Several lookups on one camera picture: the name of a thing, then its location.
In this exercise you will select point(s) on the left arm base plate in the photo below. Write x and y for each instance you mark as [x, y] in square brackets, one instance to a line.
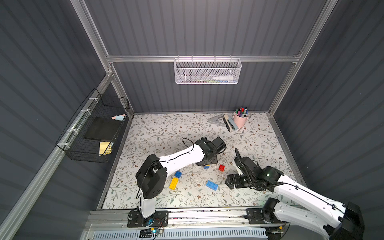
[158, 219]

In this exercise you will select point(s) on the grey triangle ruler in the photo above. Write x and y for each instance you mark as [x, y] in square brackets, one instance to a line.
[218, 120]

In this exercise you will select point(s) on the pastel sticky notes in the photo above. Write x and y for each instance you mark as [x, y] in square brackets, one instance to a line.
[119, 117]

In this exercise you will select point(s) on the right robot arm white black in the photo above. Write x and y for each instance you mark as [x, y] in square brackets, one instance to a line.
[332, 219]

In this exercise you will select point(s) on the white bottle in basket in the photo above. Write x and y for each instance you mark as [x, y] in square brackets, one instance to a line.
[223, 78]

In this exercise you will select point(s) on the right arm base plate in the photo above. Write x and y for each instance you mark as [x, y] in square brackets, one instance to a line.
[257, 216]

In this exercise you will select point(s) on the floral table mat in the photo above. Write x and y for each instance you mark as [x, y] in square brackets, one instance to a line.
[167, 134]

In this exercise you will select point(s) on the red lego brick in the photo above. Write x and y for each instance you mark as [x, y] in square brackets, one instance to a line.
[221, 167]

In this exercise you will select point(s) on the light blue long lego brick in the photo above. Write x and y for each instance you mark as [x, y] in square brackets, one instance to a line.
[211, 185]

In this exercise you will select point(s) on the dark blue square lego brick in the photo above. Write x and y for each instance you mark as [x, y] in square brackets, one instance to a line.
[178, 174]

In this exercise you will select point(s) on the long yellow lego brick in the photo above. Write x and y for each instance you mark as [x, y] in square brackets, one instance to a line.
[174, 183]

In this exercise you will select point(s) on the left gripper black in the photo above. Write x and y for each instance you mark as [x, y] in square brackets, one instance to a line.
[206, 159]

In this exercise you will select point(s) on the black notebook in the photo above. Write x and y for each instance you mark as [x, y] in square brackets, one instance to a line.
[102, 129]

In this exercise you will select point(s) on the black wire basket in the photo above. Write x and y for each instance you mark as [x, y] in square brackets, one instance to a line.
[73, 143]

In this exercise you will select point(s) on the aluminium front rail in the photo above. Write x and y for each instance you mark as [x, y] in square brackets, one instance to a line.
[178, 218]

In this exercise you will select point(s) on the pink pen cup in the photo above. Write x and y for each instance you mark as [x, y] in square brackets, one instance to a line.
[240, 121]

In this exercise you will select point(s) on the yellow sticky notes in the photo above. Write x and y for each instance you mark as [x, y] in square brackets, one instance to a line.
[105, 148]

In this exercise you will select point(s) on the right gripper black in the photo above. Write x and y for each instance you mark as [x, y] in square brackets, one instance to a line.
[240, 165]

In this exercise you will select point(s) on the white wire mesh basket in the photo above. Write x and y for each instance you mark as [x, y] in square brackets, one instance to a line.
[200, 71]

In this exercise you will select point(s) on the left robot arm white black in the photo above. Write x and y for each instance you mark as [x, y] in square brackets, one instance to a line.
[152, 175]

